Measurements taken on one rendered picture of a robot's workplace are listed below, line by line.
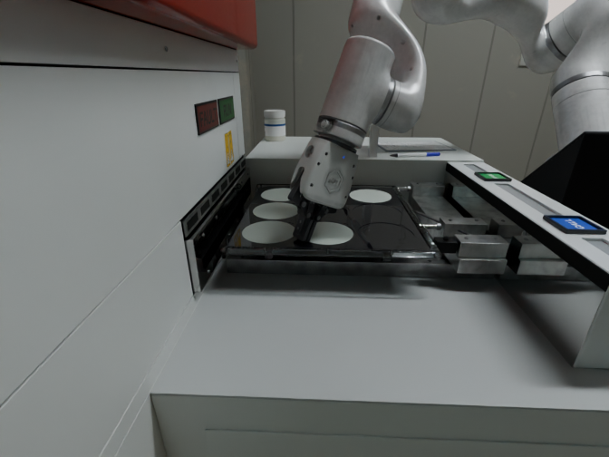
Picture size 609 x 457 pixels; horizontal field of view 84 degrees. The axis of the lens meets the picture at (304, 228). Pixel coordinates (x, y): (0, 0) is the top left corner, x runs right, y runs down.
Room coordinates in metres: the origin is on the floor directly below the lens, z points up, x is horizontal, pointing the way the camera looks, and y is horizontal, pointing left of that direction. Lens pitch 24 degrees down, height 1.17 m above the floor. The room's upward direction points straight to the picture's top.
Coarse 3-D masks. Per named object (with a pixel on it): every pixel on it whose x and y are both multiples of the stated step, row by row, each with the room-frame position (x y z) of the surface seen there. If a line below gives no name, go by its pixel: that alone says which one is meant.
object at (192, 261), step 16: (240, 176) 0.80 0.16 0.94; (224, 192) 0.67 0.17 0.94; (224, 208) 0.62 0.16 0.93; (240, 208) 0.77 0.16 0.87; (208, 224) 0.53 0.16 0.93; (192, 240) 0.45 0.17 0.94; (224, 240) 0.60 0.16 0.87; (192, 256) 0.45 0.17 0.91; (208, 256) 0.53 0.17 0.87; (192, 272) 0.45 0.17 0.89; (208, 272) 0.49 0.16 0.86; (192, 288) 0.45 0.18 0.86
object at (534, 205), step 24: (456, 168) 0.81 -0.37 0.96; (480, 168) 0.81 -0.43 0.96; (504, 192) 0.62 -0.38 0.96; (528, 192) 0.62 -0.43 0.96; (528, 216) 0.50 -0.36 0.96; (576, 240) 0.41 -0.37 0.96; (600, 240) 0.42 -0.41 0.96; (600, 264) 0.35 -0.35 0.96; (600, 312) 0.32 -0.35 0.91; (600, 336) 0.32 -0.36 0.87; (576, 360) 0.32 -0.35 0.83; (600, 360) 0.32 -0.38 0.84
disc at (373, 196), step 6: (354, 192) 0.80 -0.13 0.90; (360, 192) 0.80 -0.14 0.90; (366, 192) 0.80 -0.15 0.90; (372, 192) 0.80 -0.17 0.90; (378, 192) 0.80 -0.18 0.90; (384, 192) 0.80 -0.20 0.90; (354, 198) 0.76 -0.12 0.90; (360, 198) 0.76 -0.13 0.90; (366, 198) 0.76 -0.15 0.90; (372, 198) 0.76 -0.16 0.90; (378, 198) 0.76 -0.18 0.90; (384, 198) 0.76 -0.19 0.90; (390, 198) 0.76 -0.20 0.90
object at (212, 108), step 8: (208, 104) 0.63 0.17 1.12; (216, 104) 0.67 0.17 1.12; (200, 112) 0.58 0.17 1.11; (208, 112) 0.62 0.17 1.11; (216, 112) 0.67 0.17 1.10; (200, 120) 0.58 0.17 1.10; (208, 120) 0.62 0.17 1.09; (216, 120) 0.66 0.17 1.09; (200, 128) 0.57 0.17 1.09; (208, 128) 0.61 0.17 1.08
